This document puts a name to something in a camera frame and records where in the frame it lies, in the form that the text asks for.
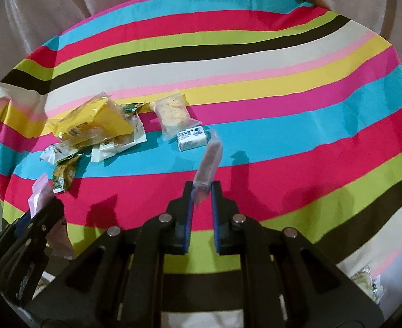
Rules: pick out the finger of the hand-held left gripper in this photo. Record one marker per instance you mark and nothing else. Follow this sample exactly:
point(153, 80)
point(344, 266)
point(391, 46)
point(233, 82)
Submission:
point(21, 223)
point(47, 218)

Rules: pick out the cracker in clear packet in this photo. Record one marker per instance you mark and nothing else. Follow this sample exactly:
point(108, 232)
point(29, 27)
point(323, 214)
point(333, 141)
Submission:
point(173, 112)

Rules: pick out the yellow snack packet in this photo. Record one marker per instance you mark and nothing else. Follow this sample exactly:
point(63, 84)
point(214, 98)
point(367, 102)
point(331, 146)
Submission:
point(108, 119)

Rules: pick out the pink translucent snack packet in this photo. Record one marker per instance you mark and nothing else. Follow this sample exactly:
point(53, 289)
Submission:
point(38, 191)

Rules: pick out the colourful striped bedsheet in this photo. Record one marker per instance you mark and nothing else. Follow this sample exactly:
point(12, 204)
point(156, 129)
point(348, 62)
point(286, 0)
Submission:
point(272, 126)

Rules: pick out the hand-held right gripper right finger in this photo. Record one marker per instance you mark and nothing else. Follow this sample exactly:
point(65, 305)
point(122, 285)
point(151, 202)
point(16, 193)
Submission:
point(216, 218)

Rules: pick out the pink snack bar packet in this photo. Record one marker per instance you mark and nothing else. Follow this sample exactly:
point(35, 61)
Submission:
point(209, 157)

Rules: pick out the small green snack packet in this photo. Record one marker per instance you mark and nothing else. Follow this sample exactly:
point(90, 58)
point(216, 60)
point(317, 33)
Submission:
point(132, 107)
point(64, 174)

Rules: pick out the small white black-print candy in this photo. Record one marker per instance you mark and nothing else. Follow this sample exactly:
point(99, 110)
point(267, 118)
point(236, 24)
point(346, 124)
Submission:
point(192, 138)

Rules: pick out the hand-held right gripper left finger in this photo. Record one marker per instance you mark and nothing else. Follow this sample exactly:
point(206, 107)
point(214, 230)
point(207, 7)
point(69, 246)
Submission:
point(187, 218)

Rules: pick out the white purple storage box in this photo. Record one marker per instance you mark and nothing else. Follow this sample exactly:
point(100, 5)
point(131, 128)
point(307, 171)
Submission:
point(399, 263)

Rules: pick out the white green snack packet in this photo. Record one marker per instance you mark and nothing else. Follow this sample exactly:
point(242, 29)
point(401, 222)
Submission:
point(55, 152)
point(112, 148)

